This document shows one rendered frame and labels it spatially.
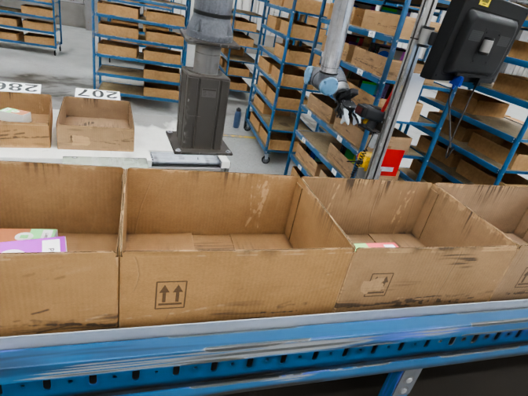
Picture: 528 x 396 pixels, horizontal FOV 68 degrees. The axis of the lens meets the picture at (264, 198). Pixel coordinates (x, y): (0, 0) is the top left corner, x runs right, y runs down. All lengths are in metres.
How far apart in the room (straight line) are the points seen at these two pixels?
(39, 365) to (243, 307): 0.31
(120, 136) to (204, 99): 0.37
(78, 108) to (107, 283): 1.48
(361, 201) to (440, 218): 0.21
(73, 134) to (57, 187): 0.81
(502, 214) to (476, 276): 0.47
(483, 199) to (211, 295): 0.88
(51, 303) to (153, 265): 0.16
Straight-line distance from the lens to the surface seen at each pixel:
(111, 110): 2.04
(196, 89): 1.68
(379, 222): 1.12
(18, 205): 0.93
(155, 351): 0.66
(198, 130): 1.74
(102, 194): 0.89
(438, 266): 0.86
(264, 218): 0.96
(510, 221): 1.44
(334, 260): 0.71
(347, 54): 2.59
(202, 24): 1.67
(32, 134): 1.70
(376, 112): 1.69
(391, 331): 0.80
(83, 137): 1.68
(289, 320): 0.72
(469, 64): 1.70
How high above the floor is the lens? 1.41
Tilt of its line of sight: 27 degrees down
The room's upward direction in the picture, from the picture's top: 12 degrees clockwise
